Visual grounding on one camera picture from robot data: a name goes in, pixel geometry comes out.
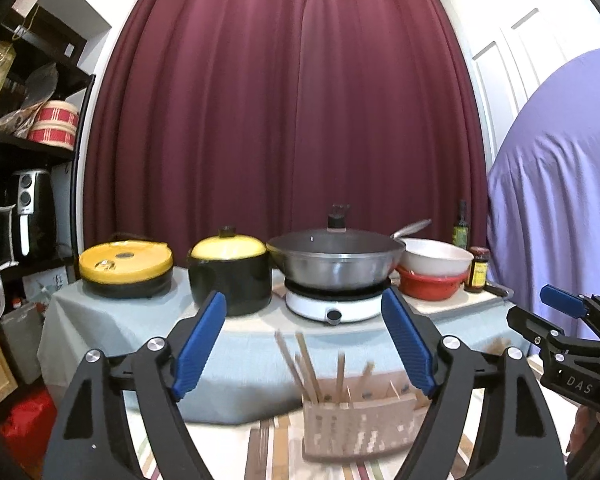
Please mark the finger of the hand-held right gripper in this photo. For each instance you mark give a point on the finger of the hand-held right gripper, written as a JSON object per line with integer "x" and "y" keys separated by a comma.
{"x": 560, "y": 301}
{"x": 530, "y": 325}

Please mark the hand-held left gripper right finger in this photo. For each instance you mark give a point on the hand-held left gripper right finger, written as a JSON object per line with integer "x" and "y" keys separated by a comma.
{"x": 410, "y": 345}

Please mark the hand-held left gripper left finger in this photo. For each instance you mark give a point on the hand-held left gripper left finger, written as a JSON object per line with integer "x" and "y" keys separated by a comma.
{"x": 200, "y": 345}

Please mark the pink perforated utensil holder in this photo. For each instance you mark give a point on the pink perforated utensil holder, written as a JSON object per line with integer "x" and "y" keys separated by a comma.
{"x": 350, "y": 430}

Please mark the pile of wooden chopsticks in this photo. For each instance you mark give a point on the pile of wooden chopsticks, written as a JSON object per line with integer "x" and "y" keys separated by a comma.
{"x": 307, "y": 365}

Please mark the person's right hand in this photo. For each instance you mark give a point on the person's right hand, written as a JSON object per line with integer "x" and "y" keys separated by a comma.
{"x": 587, "y": 430}

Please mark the red colander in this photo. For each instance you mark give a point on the red colander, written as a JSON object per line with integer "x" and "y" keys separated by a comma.
{"x": 430, "y": 285}

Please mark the sauce jar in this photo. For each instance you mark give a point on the sauce jar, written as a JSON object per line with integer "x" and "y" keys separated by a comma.
{"x": 477, "y": 270}

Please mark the black pot with yellow lid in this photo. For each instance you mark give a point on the black pot with yellow lid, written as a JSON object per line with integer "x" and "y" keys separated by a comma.
{"x": 230, "y": 275}

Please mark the white induction cooker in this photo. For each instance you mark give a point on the white induction cooker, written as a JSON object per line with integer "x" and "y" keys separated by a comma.
{"x": 330, "y": 305}

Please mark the white bowl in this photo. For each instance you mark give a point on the white bowl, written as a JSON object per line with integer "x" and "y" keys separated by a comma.
{"x": 435, "y": 257}

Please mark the silver wok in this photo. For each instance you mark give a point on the silver wok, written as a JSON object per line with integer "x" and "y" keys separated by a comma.
{"x": 335, "y": 267}

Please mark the yellow lidded electric pan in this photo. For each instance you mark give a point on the yellow lidded electric pan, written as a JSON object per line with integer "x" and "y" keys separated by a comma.
{"x": 125, "y": 260}

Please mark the purple cloth cover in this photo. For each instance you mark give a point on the purple cloth cover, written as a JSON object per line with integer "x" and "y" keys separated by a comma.
{"x": 555, "y": 185}

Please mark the dark oil bottle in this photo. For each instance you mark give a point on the dark oil bottle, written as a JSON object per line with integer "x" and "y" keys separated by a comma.
{"x": 461, "y": 230}

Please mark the striped tablecloth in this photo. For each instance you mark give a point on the striped tablecloth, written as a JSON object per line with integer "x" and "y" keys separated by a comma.
{"x": 275, "y": 450}

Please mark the glass wok lid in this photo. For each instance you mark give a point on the glass wok lid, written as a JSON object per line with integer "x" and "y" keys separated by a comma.
{"x": 335, "y": 240}

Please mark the grey storage bin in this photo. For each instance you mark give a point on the grey storage bin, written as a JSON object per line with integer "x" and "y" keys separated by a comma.
{"x": 22, "y": 340}

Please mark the red bag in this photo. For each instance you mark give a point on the red bag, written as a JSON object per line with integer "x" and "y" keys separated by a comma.
{"x": 25, "y": 420}

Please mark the black silver air fryer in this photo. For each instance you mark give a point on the black silver air fryer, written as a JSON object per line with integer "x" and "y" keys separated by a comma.
{"x": 30, "y": 205}

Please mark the white door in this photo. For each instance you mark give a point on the white door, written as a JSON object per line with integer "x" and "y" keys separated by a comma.
{"x": 510, "y": 75}

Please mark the maroon curtain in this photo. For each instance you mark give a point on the maroon curtain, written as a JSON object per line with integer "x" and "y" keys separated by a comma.
{"x": 280, "y": 110}

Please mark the red striped round box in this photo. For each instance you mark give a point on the red striped round box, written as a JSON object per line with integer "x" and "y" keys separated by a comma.
{"x": 55, "y": 112}
{"x": 50, "y": 137}

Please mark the black shelf unit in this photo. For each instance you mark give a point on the black shelf unit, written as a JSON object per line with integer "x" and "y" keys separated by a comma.
{"x": 30, "y": 145}

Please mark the clear plastic bag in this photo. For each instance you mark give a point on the clear plastic bag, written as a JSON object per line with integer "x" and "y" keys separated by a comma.
{"x": 35, "y": 95}

